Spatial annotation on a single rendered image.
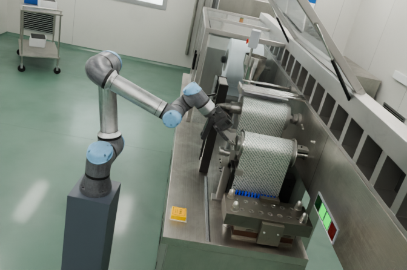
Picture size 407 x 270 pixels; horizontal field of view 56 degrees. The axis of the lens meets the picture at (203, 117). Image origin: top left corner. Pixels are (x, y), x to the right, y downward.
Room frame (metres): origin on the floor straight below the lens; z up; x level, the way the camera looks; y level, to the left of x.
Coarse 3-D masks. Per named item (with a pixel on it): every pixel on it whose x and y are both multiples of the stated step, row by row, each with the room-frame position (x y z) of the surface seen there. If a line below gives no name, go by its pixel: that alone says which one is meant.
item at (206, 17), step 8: (208, 8) 3.76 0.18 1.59; (208, 16) 3.19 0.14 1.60; (248, 16) 3.80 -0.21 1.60; (200, 24) 3.76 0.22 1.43; (208, 24) 2.76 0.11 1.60; (240, 24) 3.21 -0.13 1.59; (248, 24) 3.23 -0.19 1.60; (200, 32) 3.21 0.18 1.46; (208, 32) 2.61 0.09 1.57; (216, 32) 2.61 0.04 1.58; (224, 32) 2.62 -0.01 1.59; (200, 40) 3.18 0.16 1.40; (248, 40) 2.63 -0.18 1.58; (264, 40) 2.64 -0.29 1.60; (200, 56) 2.61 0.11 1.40; (192, 64) 3.25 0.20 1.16; (200, 64) 2.61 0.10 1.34; (192, 80) 3.18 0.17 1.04
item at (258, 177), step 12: (240, 168) 1.61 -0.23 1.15; (252, 168) 1.62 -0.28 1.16; (264, 168) 1.62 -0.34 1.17; (276, 168) 1.63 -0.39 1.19; (240, 180) 1.61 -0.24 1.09; (252, 180) 1.62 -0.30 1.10; (264, 180) 1.62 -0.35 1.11; (276, 180) 1.63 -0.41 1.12; (252, 192) 1.62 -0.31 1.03; (264, 192) 1.63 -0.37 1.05; (276, 192) 1.63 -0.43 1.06
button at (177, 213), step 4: (172, 208) 1.50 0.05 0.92; (176, 208) 1.51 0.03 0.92; (180, 208) 1.51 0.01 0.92; (184, 208) 1.52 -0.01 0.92; (172, 212) 1.47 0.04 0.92; (176, 212) 1.48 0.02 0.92; (180, 212) 1.48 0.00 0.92; (184, 212) 1.49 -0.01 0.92; (172, 216) 1.45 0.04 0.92; (176, 216) 1.45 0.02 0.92; (180, 216) 1.46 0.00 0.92; (184, 216) 1.46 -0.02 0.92; (184, 220) 1.46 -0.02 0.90
